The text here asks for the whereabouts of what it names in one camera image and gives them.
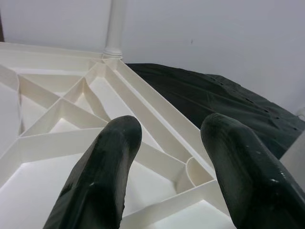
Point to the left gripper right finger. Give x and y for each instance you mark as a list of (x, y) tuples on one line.
[(252, 181)]

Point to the black cloth table cover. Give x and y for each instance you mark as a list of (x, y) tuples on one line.
[(214, 90)]

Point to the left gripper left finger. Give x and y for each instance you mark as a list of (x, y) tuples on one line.
[(100, 181)]

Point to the white plastic table top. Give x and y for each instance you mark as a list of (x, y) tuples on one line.
[(155, 114)]

